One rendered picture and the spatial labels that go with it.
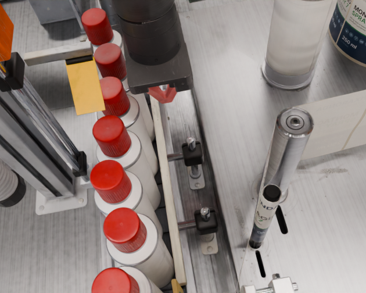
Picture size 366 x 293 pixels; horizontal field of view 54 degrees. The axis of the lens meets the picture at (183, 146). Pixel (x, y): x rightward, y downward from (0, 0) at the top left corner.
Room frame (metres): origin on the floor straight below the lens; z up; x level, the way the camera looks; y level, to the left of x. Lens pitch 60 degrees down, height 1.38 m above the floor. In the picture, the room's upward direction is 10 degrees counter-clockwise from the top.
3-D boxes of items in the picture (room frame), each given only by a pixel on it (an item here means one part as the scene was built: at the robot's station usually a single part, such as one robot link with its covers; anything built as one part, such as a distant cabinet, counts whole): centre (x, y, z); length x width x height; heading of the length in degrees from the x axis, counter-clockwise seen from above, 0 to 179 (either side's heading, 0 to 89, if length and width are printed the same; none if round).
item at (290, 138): (0.19, -0.12, 0.97); 0.05 x 0.05 x 0.19
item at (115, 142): (0.21, 0.07, 0.98); 0.05 x 0.05 x 0.20
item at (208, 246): (0.15, -0.01, 0.83); 0.06 x 0.03 x 0.01; 178
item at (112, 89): (0.26, 0.07, 0.98); 0.05 x 0.05 x 0.20
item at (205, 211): (0.15, 0.00, 0.89); 0.06 x 0.03 x 0.12; 90
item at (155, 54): (0.29, 0.01, 1.13); 0.10 x 0.07 x 0.07; 0
